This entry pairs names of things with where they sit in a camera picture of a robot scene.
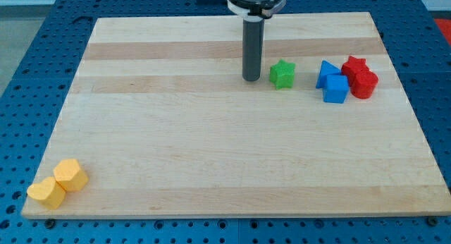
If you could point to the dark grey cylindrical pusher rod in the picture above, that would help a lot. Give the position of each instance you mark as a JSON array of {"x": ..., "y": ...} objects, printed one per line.
[{"x": 252, "y": 44}]

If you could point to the silver white robot wrist flange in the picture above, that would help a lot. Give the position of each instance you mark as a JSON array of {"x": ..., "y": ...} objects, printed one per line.
[{"x": 255, "y": 9}]

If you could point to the green star block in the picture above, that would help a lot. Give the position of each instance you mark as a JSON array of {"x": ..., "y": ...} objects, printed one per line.
[{"x": 282, "y": 74}]

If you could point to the blue triangle block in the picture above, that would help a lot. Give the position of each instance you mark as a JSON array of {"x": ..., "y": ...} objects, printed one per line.
[{"x": 326, "y": 69}]

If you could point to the red star block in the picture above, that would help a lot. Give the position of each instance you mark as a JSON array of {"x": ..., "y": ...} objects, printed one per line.
[{"x": 352, "y": 67}]

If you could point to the blue cube block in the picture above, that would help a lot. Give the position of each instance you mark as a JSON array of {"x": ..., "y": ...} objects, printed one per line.
[{"x": 335, "y": 89}]

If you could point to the red cylinder block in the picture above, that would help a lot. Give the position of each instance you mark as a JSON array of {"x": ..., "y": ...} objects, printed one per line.
[{"x": 364, "y": 84}]

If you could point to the light wooden board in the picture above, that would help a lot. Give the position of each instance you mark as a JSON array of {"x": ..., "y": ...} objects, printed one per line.
[{"x": 164, "y": 125}]

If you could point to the yellow hexagon block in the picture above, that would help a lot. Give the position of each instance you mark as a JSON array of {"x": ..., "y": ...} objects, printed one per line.
[{"x": 70, "y": 175}]

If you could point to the yellow heart block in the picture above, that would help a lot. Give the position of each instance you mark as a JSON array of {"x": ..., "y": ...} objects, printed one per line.
[{"x": 49, "y": 193}]

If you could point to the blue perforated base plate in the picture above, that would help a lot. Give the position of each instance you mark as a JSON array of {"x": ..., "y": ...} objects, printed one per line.
[{"x": 31, "y": 103}]

